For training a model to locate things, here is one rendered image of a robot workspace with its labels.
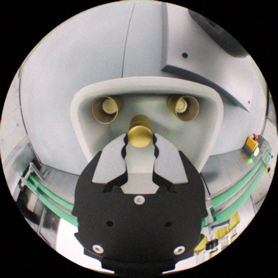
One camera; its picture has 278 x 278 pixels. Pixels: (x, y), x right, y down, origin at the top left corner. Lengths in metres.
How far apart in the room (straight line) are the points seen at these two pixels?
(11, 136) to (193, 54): 3.54
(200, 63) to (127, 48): 0.12
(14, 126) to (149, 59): 3.50
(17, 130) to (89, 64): 3.39
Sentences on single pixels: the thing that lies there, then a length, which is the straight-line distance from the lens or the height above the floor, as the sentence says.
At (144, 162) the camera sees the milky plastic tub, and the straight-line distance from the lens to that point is 0.21.
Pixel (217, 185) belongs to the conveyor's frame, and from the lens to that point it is 0.25.
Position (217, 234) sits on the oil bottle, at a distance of 0.40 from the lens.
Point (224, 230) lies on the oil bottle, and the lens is 0.42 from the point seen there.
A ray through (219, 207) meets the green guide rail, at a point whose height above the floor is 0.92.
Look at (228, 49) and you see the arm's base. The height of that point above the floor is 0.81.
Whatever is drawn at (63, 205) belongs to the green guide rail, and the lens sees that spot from 0.41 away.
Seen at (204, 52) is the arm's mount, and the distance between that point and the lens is 0.17.
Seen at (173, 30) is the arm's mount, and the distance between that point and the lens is 0.17.
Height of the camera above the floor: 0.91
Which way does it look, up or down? 58 degrees down
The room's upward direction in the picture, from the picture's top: 178 degrees counter-clockwise
